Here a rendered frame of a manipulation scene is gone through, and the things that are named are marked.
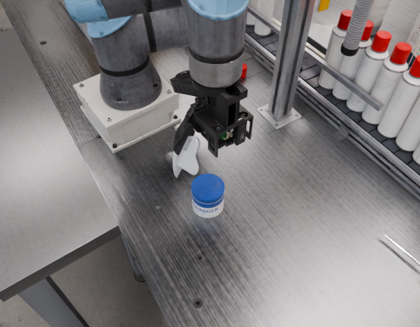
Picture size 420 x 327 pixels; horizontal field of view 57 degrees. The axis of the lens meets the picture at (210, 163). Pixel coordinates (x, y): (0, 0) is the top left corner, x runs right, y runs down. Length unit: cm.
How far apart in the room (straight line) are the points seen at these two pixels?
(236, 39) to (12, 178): 67
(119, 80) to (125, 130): 12
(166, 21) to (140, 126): 26
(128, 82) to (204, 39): 43
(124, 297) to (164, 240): 89
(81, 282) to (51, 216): 87
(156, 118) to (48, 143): 28
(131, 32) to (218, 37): 38
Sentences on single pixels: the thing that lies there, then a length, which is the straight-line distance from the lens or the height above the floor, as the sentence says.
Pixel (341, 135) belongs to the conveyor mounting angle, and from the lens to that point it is 104.
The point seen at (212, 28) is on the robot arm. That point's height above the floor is 129.
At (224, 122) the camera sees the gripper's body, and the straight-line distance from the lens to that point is 56.
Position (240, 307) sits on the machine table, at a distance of 75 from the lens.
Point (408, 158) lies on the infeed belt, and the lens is 98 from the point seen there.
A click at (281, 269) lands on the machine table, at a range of 79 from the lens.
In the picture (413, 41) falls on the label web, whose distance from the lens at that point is 112.
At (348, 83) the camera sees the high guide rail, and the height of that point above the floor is 96.
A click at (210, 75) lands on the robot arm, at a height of 122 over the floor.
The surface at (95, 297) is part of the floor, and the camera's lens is 171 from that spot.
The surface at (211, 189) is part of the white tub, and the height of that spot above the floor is 90.
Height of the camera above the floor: 154
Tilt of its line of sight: 50 degrees down
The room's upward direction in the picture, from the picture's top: straight up
